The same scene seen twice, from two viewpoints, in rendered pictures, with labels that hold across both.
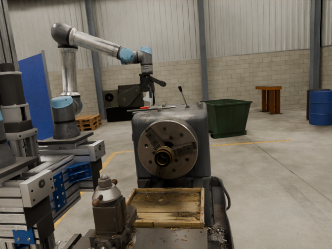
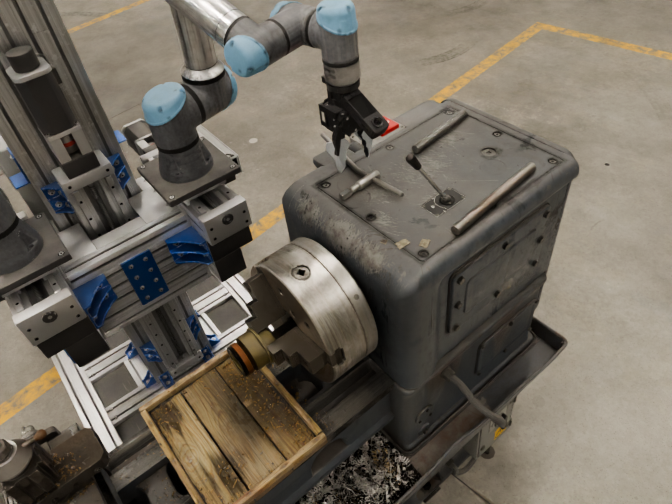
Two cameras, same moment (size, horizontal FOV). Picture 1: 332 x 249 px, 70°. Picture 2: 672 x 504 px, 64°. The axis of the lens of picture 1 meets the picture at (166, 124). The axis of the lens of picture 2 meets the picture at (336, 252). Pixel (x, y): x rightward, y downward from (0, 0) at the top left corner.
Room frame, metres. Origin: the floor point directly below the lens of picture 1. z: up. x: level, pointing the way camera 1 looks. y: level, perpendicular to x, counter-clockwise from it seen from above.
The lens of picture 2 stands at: (0.77, -0.62, 2.04)
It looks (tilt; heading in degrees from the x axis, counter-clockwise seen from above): 45 degrees down; 47
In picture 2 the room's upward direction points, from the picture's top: 8 degrees counter-clockwise
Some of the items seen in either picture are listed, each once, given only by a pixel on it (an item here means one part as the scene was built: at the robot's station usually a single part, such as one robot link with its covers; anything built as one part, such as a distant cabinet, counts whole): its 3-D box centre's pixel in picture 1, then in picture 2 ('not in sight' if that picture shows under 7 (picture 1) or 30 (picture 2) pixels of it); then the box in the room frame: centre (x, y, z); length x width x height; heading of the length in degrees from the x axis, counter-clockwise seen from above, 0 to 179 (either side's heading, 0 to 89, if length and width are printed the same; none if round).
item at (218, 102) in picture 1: (222, 117); not in sight; (6.15, -1.49, 0.43); 1.34 x 0.94 x 0.85; 9
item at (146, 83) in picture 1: (146, 82); (343, 103); (1.53, 0.10, 1.44); 0.09 x 0.08 x 0.12; 80
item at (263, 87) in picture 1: (267, 99); not in sight; (9.37, -4.07, 0.50); 1.61 x 0.44 x 1.00; 177
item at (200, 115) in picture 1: (174, 135); (426, 229); (1.64, -0.05, 1.06); 0.59 x 0.48 x 0.39; 170
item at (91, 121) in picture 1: (86, 122); not in sight; (8.90, 2.97, 0.22); 1.25 x 0.86 x 0.44; 0
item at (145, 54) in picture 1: (145, 56); (336, 32); (1.53, 0.09, 1.60); 0.09 x 0.08 x 0.11; 92
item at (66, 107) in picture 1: (63, 107); (170, 114); (1.39, 0.58, 1.33); 0.13 x 0.12 x 0.14; 2
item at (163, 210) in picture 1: (163, 206); (230, 425); (0.98, 0.04, 0.89); 0.36 x 0.30 x 0.04; 80
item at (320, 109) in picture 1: (321, 107); not in sight; (6.36, -4.23, 0.44); 0.59 x 0.59 x 0.88
